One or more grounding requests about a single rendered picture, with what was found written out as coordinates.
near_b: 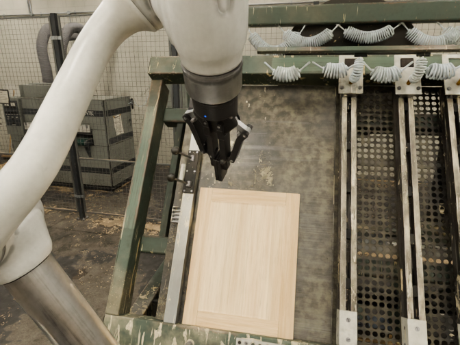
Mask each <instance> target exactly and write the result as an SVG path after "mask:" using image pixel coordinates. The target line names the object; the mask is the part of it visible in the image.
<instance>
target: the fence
mask: <svg viewBox="0 0 460 345"><path fill-rule="evenodd" d="M190 150H193V151H199V160H198V165H197V170H196V179H195V184H194V193H183V196H182V200H181V209H180V214H179V222H178V227H177V236H176V241H175V249H174V255H173V259H172V268H171V273H170V281H169V286H168V295H167V300H166V308H165V314H164V322H169V323H174V324H175V323H178V321H179V311H180V306H181V297H182V291H183V282H184V277H185V271H186V262H187V257H188V247H189V242H190V233H191V228H192V218H193V213H194V204H195V198H196V189H197V183H198V178H199V168H200V163H201V154H202V153H201V152H200V150H199V148H198V145H197V143H196V141H195V139H194V136H193V135H192V137H191V141H190Z"/></svg>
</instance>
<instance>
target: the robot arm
mask: <svg viewBox="0 0 460 345"><path fill-rule="evenodd" d="M162 28H164V29H165V31H166V33H167V35H168V38H169V41H170V43H171V44H172V45H173V46H175V48H176V50H177V53H178V54H179V57H180V60H181V69H182V71H183V78H184V82H185V87H186V92H187V93H188V94H189V96H190V97H191V98H192V104H193V108H192V107H189V108H188V109H187V111H186V112H185V114H184V115H183V116H182V117H183V119H184V121H186V123H187V124H188V125H189V127H190V130H191V132H192V135H193V136H194V139H195V141H196V143H197V145H198V148H199V150H200V152H201V153H202V154H205V153H206V154H208V155H209V157H210V161H211V165H212V166H214V171H215V178H216V180H218V181H222V180H223V179H224V178H225V175H226V174H227V170H228V168H229V166H230V162H231V163H234V162H235V160H236V158H237V157H238V155H239V153H240V149H241V148H242V145H243V142H244V140H245V139H246V138H248V135H249V133H250V132H251V130H252V128H253V126H252V125H251V124H247V125H245V124H244V123H242V122H241V121H240V115H239V114H238V94H239V92H240V90H241V88H242V65H243V57H242V53H243V49H244V45H245V44H246V38H247V31H248V0H102V2H101V4H100V5H99V7H98V8H97V9H96V10H95V12H94V13H93V15H92V16H91V17H90V19H89V20H88V22H87V23H86V24H85V26H84V28H83V29H82V30H81V32H80V34H79V35H78V37H77V39H76V41H75V42H74V44H73V46H72V47H71V49H70V51H69V53H68V55H67V56H66V59H65V61H64V63H63V65H62V67H61V68H60V70H59V72H58V74H57V76H56V78H55V79H54V81H53V83H52V85H51V87H50V89H49V91H48V93H47V95H46V97H45V98H44V101H43V102H42V104H41V106H40V108H39V110H38V112H37V114H36V115H35V117H34V119H33V121H32V123H31V125H30V126H29V129H28V130H27V133H26V134H25V136H24V138H23V139H22V141H21V143H20V144H19V146H18V148H17V149H16V151H15V152H14V154H13V155H12V157H11V158H10V159H9V161H8V162H7V163H6V165H5V166H4V167H3V168H2V169H1V170H0V285H3V286H4V287H5V288H6V289H7V290H8V292H9V293H11V295H12V296H13V297H14V299H15V300H16V301H17V302H18V304H19V305H20V306H21V307H22V308H23V309H24V310H25V312H26V313H27V314H28V315H29V317H30V318H31V319H32V320H33V321H34V322H35V323H36V325H37V326H38V327H39V328H40V330H41V331H42V332H43V333H44V334H45V335H46V337H47V338H48V339H49V340H50V341H51V343H52V344H53V345H120V344H119V343H118V342H117V341H116V339H115V338H114V336H113V335H112V334H111V333H110V331H109V330H108V329H107V327H106V326H105V325H104V323H103V322H102V321H101V319H100V318H99V317H98V316H97V314H96V313H95V311H94V310H93V308H91V306H90V305H89V303H88V302H87V300H86V299H85V298H84V296H83V295H82V294H81V292H80V291H79V290H78V289H77V287H76V286H75V284H74V283H73V282H72V281H71V279H70V278H69V276H68V275H67V274H66V273H65V271H64V270H63V268H62V267H61V265H59V263H58V262H57V260H56V259H55V257H54V256H53V255H52V254H51V251H52V240H51V237H50V235H49V231H48V229H47V225H46V222H45V219H44V207H43V204H42V201H41V200H40V199H41V198H42V196H43V195H44V193H45V192H46V191H47V189H48V188H49V186H50V185H51V183H52V182H53V180H54V179H55V177H56V175H57V174H58V172H59V170H60V168H61V167H62V164H63V163H64V160H65V159H66V156H67V155H68V152H69V151H70V148H71V146H72V143H73V141H74V139H75V136H76V135H77V132H78V130H79V127H80V125H81V122H82V120H83V119H84V116H85V114H86V111H87V109H88V106H89V104H90V102H91V100H92V97H93V95H94V92H95V90H96V89H97V86H98V84H99V81H100V79H101V76H102V74H103V72H104V70H105V67H106V66H107V63H108V62H109V60H110V58H111V57H112V55H113V54H114V52H115V51H116V50H117V48H118V47H119V46H120V45H121V44H122V43H123V42H124V41H125V40H126V39H128V37H130V36H131V35H133V34H135V33H137V32H139V31H151V32H156V31H157V30H159V29H162ZM235 127H236V128H237V131H236V132H237V134H236V135H237V138H236V140H235V143H234V145H233V149H232V152H231V142H230V131H231V130H232V129H234V128H235ZM218 139H219V146H218ZM218 150H219V151H218Z"/></svg>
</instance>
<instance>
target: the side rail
mask: <svg viewBox="0 0 460 345"><path fill-rule="evenodd" d="M168 95H169V89H168V88H167V86H166V84H165V83H164V82H163V80H151V86H150V90H149V96H148V100H147V104H146V110H145V114H144V120H143V124H142V131H141V134H140V141H139V145H138V151H137V155H136V162H135V166H134V170H133V176H132V180H131V186H130V190H129V196H128V200H127V206H126V210H125V217H124V220H123V227H122V231H121V235H120V241H119V245H118V251H117V256H116V262H115V266H114V272H113V276H112V282H111V286H110V293H109V296H108V300H107V307H106V310H105V313H106V314H110V315H115V316H119V314H128V313H129V312H130V309H131V302H132V297H133V290H134V285H135V282H136V275H137V270H138V263H139V258H140V243H141V239H142V235H144V229H145V224H146V217H147V213H148V209H149V201H150V197H151V190H152V186H153V179H154V174H155V167H156V163H157V156H158V152H159V145H160V140H161V136H162V129H163V125H164V122H163V117H164V110H165V108H166V106H167V102H168Z"/></svg>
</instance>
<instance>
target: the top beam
mask: <svg viewBox="0 0 460 345"><path fill-rule="evenodd" d="M442 55H460V54H431V56H430V57H424V58H426V60H420V61H428V62H427V63H423V64H427V65H423V66H426V67H429V65H431V64H434V63H437V64H442ZM242 57H243V65H242V85H306V86H338V85H339V67H338V79H336V70H335V79H333V74H332V78H331V79H330V74H331V71H330V73H329V78H327V74H326V76H325V77H324V73H325V72H324V73H322V70H323V69H321V68H320V67H318V66H316V65H315V64H313V63H312V62H315V63H317V64H318V65H320V66H321V67H323V66H324V67H325V66H326V64H327V63H339V55H243V56H242ZM363 61H364V62H365V63H366V64H367V65H368V66H369V67H370V68H371V69H375V68H376V67H377V66H382V67H392V66H394V55H368V56H367V57H363ZM448 61H449V63H452V64H453V65H454V66H455V67H458V66H460V59H448ZM264 62H266V63H267V64H268V65H269V66H270V67H271V68H273V69H275V70H276V69H277V67H278V66H279V68H280V66H282V67H285V68H286V67H291V66H292V67H293V66H295V68H298V69H299V70H300V69H301V68H302V67H304V65H306V63H308V62H311V63H310V64H308V65H307V66H306V67H305V68H304V69H303V70H302V71H301V72H300V75H301V77H300V78H299V77H298V80H296V79H295V81H292V82H289V79H288V82H286V81H285V82H282V80H281V81H280V82H279V80H278V81H276V79H273V77H274V75H272V72H273V71H272V70H271V69H270V68H269V67H268V66H267V65H266V64H264ZM328 71H329V70H328ZM328 71H327V73H328ZM370 73H371V71H370V70H369V69H368V68H367V67H366V66H365V65H363V86H395V82H393V81H392V82H391V83H389V82H388V81H387V83H385V82H383V83H381V81H380V82H379V83H377V80H376V81H374V79H373V80H370V79H371V76H372V75H373V74H372V75H371V76H370ZM148 74H149V76H150V78H151V79H162V80H164V81H165V82H166V84H185V82H184V78H183V71H182V69H181V60H180V57H179V56H152V57H151V59H150V62H149V69H148ZM443 85H444V80H433V79H429V78H428V79H427V78H426V75H425V74H424V75H423V76H422V78H421V86H443Z"/></svg>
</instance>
